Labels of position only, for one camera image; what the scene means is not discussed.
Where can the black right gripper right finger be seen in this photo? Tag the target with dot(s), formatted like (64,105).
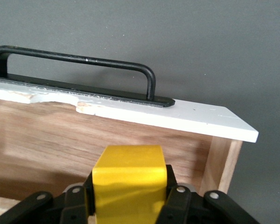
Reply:
(179,205)

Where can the yellow wooden block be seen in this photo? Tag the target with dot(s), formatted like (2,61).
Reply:
(130,177)

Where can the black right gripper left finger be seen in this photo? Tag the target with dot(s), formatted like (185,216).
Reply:
(72,205)

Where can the white-fronted wooden drawer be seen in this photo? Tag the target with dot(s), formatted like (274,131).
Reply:
(49,140)

